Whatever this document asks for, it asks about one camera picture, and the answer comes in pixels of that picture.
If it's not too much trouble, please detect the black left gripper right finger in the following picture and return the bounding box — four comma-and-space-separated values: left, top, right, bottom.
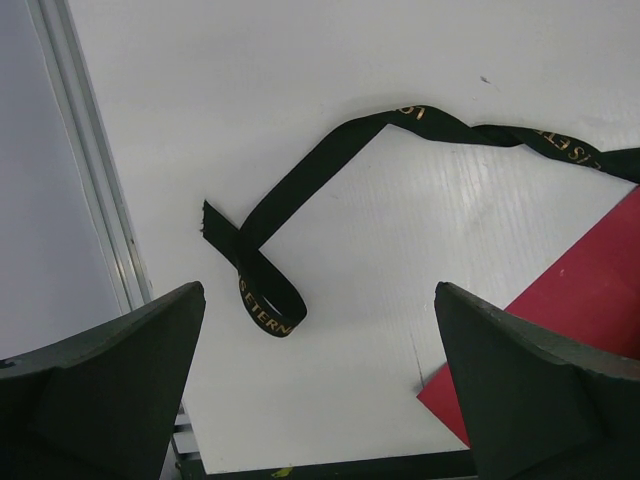
435, 282, 639, 479

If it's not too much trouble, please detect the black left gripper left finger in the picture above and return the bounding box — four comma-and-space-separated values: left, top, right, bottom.
1, 281, 205, 479

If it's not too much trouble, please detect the brown wrapping paper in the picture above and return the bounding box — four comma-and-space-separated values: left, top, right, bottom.
417, 187, 639, 446

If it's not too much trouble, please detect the black ribbon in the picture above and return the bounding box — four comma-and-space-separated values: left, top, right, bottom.
202, 105, 639, 338

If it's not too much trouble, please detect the left aluminium frame post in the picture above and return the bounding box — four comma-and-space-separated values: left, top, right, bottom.
27, 1, 153, 313

